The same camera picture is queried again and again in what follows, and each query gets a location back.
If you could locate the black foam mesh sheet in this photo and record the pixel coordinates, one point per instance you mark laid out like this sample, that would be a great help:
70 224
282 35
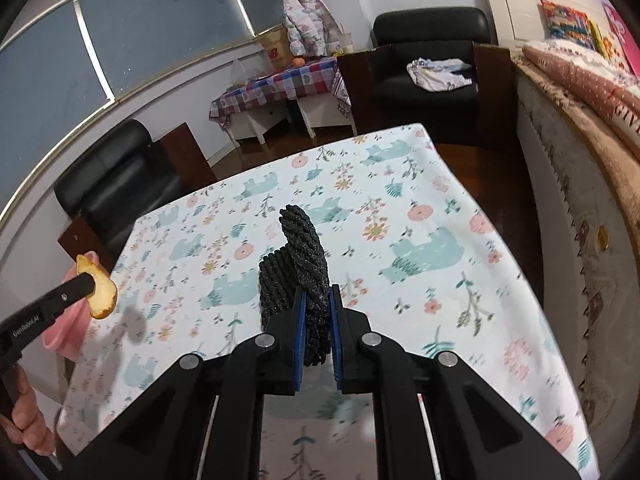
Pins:
300 245

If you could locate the yellow pillow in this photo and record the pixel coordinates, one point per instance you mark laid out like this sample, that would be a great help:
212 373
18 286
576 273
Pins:
600 40

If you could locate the person's left hand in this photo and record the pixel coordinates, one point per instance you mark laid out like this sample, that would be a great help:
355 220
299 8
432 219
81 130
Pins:
32 425

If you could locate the plaid table cloth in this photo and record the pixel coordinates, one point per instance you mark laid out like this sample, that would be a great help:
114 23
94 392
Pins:
280 85

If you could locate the yellow bread slice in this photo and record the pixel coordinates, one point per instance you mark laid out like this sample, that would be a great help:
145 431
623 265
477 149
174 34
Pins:
102 290

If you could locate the hanging pastel padded jacket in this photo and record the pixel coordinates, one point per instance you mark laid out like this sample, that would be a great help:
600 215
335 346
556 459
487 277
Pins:
305 15

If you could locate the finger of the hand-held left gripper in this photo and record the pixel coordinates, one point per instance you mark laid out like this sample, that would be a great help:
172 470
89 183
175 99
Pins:
72 294

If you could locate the pink plastic bin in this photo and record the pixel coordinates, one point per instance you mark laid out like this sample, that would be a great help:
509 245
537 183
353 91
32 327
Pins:
70 330

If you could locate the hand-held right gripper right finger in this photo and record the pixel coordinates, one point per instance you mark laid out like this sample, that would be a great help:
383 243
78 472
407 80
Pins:
337 340

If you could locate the pink flower pillow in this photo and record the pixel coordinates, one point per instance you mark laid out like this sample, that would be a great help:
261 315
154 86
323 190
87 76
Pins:
625 35

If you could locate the white side table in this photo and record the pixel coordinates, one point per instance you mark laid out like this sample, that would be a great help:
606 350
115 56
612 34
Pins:
320 110

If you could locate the colourful patterned pillow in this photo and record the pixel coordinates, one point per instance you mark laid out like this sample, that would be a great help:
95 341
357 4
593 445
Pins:
567 22

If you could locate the black leather armchair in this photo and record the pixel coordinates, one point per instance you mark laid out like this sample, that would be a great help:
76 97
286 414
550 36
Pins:
430 30
115 180

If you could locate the brown pink blanket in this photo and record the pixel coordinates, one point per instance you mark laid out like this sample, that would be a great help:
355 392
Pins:
600 100

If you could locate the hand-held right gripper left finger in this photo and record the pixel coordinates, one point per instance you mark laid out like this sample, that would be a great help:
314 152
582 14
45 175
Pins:
301 330

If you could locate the large curved window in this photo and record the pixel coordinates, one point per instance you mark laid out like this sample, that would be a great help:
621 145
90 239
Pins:
100 50

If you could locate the bed with cream headboard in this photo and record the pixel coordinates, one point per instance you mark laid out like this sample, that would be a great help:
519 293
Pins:
550 160

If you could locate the clear plastic bag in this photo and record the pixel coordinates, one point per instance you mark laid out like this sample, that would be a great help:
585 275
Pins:
245 72

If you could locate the crumpled pale garment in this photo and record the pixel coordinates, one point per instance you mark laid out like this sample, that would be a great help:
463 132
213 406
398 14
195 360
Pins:
440 72

